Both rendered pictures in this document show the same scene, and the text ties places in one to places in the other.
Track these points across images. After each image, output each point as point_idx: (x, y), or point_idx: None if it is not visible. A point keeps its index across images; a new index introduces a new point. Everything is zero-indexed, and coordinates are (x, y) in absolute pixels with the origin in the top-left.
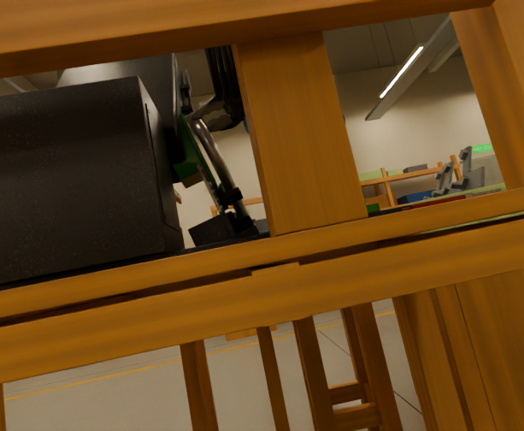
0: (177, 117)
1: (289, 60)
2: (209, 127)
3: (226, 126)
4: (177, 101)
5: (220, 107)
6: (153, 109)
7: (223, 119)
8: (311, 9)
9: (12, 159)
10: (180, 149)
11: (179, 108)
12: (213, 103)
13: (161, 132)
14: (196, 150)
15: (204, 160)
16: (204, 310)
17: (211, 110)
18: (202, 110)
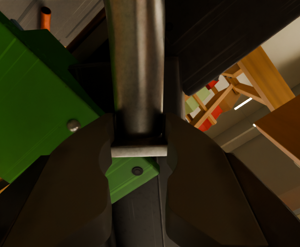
0: (155, 158)
1: None
2: (105, 123)
3: (27, 195)
4: (160, 238)
5: (188, 197)
6: (259, 11)
7: (92, 190)
8: None
9: None
10: (106, 64)
11: (143, 234)
12: (227, 170)
13: (194, 6)
14: (69, 78)
15: (22, 40)
16: None
17: (182, 151)
18: (194, 127)
